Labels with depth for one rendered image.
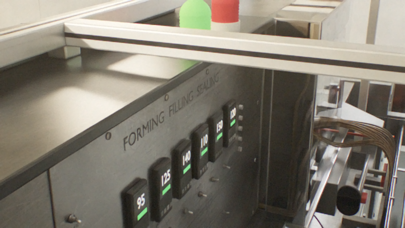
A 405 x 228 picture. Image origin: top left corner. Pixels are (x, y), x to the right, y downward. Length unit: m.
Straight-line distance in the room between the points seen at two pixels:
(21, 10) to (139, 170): 3.86
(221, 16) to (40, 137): 0.57
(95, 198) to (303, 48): 0.33
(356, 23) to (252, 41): 5.29
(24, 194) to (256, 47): 0.36
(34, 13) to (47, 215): 4.11
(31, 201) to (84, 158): 0.09
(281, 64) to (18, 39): 0.38
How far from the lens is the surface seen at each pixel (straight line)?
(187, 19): 0.89
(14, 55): 0.77
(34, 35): 0.80
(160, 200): 0.79
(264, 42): 0.69
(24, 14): 4.56
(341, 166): 1.81
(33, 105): 0.66
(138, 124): 0.71
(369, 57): 0.67
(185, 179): 0.87
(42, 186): 0.56
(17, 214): 0.55
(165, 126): 0.78
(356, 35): 5.99
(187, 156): 0.86
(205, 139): 0.92
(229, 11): 1.03
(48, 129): 0.58
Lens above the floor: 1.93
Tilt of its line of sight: 21 degrees down
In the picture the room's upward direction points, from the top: straight up
